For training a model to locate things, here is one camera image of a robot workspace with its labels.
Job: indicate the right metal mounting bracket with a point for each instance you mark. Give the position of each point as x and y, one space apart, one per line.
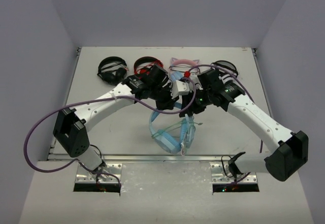
221 175

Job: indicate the light blue headphones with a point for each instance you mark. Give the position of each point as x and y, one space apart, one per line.
176 138

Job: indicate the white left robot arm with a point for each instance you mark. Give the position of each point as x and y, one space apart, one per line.
73 123

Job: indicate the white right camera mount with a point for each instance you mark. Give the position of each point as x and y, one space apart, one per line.
194 78

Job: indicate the metal mounting bracket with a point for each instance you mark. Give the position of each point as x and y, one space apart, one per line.
221 175
110 174

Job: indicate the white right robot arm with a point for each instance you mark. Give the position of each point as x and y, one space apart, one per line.
288 150

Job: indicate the pink blue cat-ear headphones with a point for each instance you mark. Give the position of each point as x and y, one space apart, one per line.
178 67

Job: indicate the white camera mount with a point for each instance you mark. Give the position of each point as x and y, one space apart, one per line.
194 78
179 88

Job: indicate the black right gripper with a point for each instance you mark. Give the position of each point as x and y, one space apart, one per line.
190 110

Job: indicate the aluminium table rail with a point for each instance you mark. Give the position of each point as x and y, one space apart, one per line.
159 158

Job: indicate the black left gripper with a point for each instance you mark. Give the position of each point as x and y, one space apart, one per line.
164 101

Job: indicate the red black headphones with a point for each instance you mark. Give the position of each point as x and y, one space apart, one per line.
144 64

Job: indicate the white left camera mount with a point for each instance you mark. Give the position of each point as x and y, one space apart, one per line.
179 88

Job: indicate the left metal mounting bracket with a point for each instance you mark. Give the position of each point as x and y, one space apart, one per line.
110 174

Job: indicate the white black headphones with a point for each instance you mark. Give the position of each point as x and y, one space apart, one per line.
229 67

